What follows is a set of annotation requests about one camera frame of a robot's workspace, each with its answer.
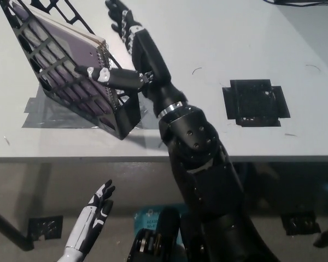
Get teal cardboard box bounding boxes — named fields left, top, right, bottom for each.
left=133, top=203, right=187, bottom=236

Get black floor tape mark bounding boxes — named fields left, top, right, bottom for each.
left=28, top=215, right=64, bottom=241
left=280, top=211, right=322, bottom=236

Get black plastic magazine file shelf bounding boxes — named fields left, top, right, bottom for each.
left=0, top=0, right=142, bottom=141

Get robot torso black blocks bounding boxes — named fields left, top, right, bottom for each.
left=128, top=207, right=192, bottom=262

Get grey duct tape patch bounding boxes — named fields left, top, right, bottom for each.
left=21, top=81, right=154, bottom=129

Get purple spiral notebook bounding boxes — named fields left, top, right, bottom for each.
left=10, top=1, right=118, bottom=129

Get black cable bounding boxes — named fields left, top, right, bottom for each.
left=262, top=0, right=328, bottom=8

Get robot right hand black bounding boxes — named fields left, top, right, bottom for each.
left=75, top=0, right=187, bottom=115

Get black tape square patch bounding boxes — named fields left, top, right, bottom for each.
left=221, top=79, right=292, bottom=128

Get dark flat device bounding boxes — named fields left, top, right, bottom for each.
left=274, top=0, right=328, bottom=4

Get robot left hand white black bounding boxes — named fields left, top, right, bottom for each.
left=66, top=179, right=116, bottom=251

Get black metal table leg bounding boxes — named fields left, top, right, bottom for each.
left=0, top=203, right=35, bottom=251

